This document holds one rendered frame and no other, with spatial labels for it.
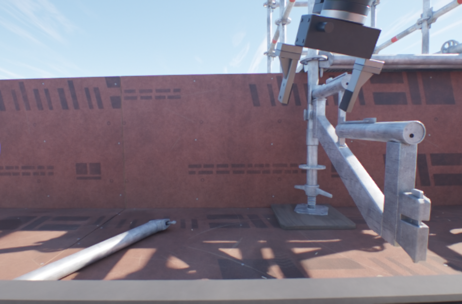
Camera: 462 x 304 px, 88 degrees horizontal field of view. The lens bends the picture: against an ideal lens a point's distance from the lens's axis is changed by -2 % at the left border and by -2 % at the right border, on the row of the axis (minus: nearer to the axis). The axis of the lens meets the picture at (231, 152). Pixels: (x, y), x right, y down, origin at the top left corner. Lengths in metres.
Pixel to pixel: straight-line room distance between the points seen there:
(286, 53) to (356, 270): 0.63
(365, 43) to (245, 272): 0.63
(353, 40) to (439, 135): 1.22
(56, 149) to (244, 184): 1.02
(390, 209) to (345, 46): 0.37
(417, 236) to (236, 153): 0.89
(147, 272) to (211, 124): 0.77
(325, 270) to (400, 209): 0.30
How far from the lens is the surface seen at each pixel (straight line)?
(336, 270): 0.83
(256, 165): 1.29
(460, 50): 1.76
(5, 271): 1.02
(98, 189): 1.50
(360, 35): 0.50
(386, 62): 1.38
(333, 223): 1.12
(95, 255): 0.89
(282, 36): 2.04
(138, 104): 1.38
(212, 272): 0.77
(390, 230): 0.67
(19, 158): 1.73
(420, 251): 0.64
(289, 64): 0.47
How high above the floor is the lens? 0.39
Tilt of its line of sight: 4 degrees down
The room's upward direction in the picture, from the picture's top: 1 degrees counter-clockwise
